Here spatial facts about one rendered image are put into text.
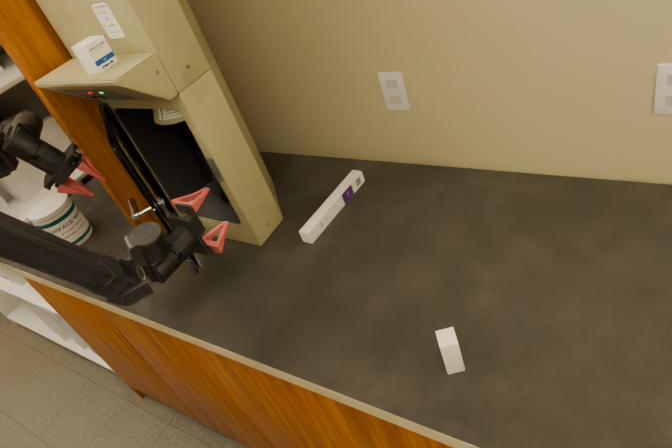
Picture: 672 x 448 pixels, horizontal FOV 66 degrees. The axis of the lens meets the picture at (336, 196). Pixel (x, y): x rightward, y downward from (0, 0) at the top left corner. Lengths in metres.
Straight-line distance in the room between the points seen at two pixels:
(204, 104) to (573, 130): 0.85
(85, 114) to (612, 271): 1.28
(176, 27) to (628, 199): 1.05
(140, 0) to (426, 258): 0.81
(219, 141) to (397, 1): 0.53
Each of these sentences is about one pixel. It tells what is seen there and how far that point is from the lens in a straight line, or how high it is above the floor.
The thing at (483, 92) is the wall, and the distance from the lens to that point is 1.33.
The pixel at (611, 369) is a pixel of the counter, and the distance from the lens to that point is 1.02.
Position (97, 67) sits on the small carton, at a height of 1.52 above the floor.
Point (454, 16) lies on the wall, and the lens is 1.26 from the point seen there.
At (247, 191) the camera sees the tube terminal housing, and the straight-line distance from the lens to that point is 1.35.
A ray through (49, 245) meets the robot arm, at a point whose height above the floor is 1.39.
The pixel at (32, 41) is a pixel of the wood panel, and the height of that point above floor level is 1.57.
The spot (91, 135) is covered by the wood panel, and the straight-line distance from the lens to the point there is 1.51.
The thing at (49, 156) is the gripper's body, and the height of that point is 1.40.
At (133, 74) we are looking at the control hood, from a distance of 1.13.
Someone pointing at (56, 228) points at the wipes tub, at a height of 1.03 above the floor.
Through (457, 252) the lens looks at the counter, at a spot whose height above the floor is 0.94.
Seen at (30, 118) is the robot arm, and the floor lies 1.46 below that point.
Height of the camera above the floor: 1.80
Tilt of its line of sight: 36 degrees down
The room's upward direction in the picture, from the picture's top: 21 degrees counter-clockwise
